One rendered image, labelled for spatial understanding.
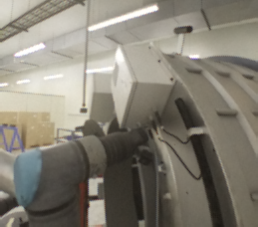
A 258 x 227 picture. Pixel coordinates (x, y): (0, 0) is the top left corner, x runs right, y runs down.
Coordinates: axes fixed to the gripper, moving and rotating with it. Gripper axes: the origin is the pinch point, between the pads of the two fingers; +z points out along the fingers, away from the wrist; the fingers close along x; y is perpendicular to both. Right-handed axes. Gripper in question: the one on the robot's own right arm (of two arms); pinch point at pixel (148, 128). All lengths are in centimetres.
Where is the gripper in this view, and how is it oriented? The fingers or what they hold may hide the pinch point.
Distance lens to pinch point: 56.9
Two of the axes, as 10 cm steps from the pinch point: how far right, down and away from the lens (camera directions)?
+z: 7.4, -0.8, 6.7
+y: 5.5, 6.6, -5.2
